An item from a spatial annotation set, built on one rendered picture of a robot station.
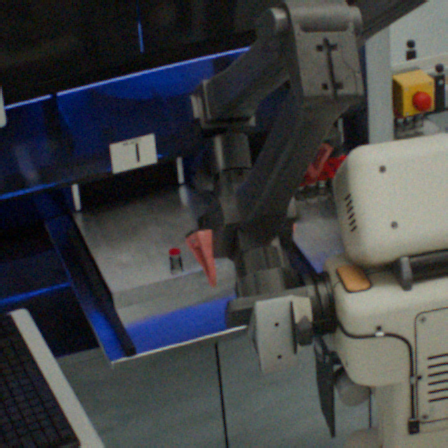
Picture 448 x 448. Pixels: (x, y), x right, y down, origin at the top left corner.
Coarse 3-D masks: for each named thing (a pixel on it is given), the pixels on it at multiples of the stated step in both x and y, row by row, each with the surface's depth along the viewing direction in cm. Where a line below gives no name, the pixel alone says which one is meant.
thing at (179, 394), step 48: (96, 384) 266; (144, 384) 270; (192, 384) 275; (240, 384) 279; (288, 384) 284; (144, 432) 277; (192, 432) 282; (240, 432) 287; (288, 432) 292; (336, 432) 298
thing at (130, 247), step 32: (160, 192) 256; (192, 192) 255; (96, 224) 248; (128, 224) 248; (160, 224) 247; (192, 224) 246; (96, 256) 239; (128, 256) 239; (160, 256) 238; (192, 256) 237; (128, 288) 224; (160, 288) 226; (192, 288) 229
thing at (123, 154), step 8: (152, 136) 242; (112, 144) 239; (120, 144) 240; (128, 144) 241; (144, 144) 242; (152, 144) 243; (112, 152) 240; (120, 152) 241; (128, 152) 241; (144, 152) 243; (152, 152) 243; (112, 160) 241; (120, 160) 242; (128, 160) 242; (136, 160) 243; (144, 160) 244; (152, 160) 244; (120, 168) 243; (128, 168) 243
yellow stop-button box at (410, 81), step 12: (396, 72) 261; (408, 72) 260; (420, 72) 260; (396, 84) 258; (408, 84) 256; (420, 84) 257; (432, 84) 258; (396, 96) 260; (408, 96) 257; (432, 96) 259; (396, 108) 262; (408, 108) 258; (432, 108) 261
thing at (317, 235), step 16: (304, 208) 248; (320, 208) 247; (336, 208) 247; (304, 224) 243; (320, 224) 243; (336, 224) 242; (304, 240) 239; (320, 240) 238; (336, 240) 238; (304, 256) 229; (320, 256) 234
